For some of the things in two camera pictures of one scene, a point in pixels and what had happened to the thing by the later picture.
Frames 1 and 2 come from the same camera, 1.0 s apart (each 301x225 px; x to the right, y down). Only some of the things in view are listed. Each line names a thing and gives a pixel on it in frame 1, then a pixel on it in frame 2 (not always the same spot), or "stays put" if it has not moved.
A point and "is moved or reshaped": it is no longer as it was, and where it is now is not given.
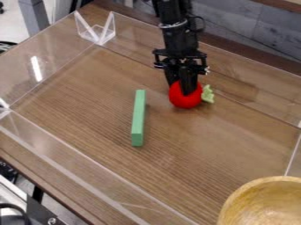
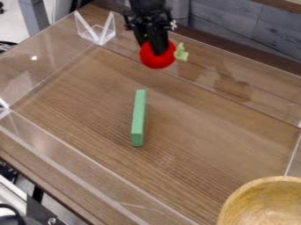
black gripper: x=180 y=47 → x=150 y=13
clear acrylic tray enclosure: x=89 y=128 stays put
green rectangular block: x=138 y=118 stays put
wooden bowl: x=266 y=202 stays put
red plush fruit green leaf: x=201 y=93 is moved or reshaped
